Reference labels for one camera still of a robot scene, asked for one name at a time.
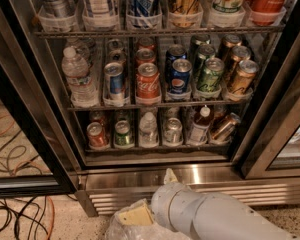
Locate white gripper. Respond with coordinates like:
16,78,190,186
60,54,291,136
117,168,203,233

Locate clear water bottle bottom shelf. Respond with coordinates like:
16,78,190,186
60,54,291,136
139,112,159,148

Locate clear water bottle shelf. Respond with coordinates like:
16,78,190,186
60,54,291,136
62,47,98,108
139,112,159,148

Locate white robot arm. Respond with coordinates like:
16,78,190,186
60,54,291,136
116,169,300,240

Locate stainless fridge base grille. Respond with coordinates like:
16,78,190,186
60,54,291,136
75,164,300,217

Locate green can bottom shelf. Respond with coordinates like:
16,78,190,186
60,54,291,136
114,120,133,147

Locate silver can bottom shelf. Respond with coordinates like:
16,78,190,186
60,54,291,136
164,118,182,144

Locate brown tea bottle white cap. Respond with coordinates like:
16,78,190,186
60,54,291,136
187,106,213,146

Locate red can bottom shelf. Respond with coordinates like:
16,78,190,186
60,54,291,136
87,122,108,148

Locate gold can bottom shelf tilted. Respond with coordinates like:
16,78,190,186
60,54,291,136
210,113,241,142

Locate clear water bottle middle shelf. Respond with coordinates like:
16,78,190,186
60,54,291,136
62,47,98,108

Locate fridge glass door left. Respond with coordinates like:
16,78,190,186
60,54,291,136
0,0,78,198

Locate fridge glass door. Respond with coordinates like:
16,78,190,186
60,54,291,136
0,0,78,198
239,50,300,180

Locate fridge glass door right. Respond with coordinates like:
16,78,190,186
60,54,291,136
239,50,300,180

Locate blue tall can top shelf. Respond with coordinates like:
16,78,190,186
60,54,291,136
128,0,159,29

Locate gold tall can top shelf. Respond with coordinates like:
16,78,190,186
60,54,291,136
168,0,200,28

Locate white patterned bottle top shelf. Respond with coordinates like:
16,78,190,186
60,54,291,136
83,0,119,31

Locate large Coca-Cola bottle top shelf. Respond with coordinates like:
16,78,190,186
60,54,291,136
245,0,286,26

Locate clear plastic bag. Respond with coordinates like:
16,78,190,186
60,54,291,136
105,210,191,240

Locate red Coca-Cola can front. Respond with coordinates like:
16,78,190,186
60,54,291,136
136,63,160,99

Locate blue silver can front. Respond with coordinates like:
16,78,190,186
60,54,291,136
104,62,124,100

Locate green soda can front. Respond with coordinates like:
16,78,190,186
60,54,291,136
196,57,224,92

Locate blue Pepsi can front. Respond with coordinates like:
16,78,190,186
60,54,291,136
169,59,192,94

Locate red can second row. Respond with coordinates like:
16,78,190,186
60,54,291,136
135,48,156,67

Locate gold soda can front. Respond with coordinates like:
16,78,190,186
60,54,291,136
227,60,259,95

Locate silver can second row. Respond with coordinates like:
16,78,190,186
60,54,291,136
107,50,127,65

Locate blue Pepsi can second row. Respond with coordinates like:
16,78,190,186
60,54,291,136
166,44,187,63

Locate green can second row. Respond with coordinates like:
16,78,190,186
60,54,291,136
193,44,216,74

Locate gold can second row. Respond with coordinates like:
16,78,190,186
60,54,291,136
223,45,251,80

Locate black cables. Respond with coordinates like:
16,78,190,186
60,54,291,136
0,130,78,240

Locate orange cable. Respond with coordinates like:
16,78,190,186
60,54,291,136
0,113,55,240

